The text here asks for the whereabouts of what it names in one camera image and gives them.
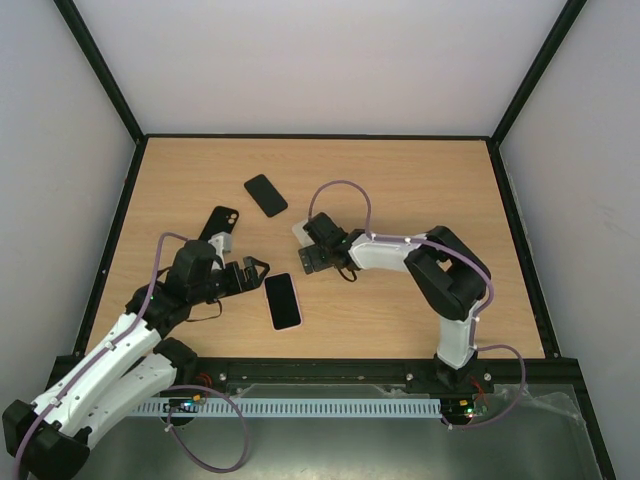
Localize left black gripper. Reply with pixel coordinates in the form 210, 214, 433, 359
189, 256, 270, 306

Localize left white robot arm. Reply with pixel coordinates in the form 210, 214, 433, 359
2, 233, 270, 479

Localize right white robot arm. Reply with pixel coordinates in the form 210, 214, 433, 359
292, 212, 494, 393

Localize black metal frame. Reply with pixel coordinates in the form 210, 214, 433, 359
12, 0, 617, 480

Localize black smartphone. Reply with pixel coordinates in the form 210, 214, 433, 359
264, 273, 302, 330

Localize pink phone case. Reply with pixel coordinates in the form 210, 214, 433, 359
263, 271, 305, 332

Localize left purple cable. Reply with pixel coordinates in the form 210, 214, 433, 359
14, 232, 251, 474

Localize black phone case with cutout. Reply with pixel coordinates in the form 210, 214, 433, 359
198, 206, 239, 241

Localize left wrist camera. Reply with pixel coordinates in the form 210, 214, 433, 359
208, 232, 233, 265

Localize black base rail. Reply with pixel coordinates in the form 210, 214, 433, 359
49, 352, 584, 396

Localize beige phone case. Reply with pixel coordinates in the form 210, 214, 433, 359
292, 219, 314, 248

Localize white slotted cable duct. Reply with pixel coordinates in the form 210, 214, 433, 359
131, 398, 441, 419

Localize black phone face down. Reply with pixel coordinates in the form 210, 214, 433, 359
244, 174, 288, 218

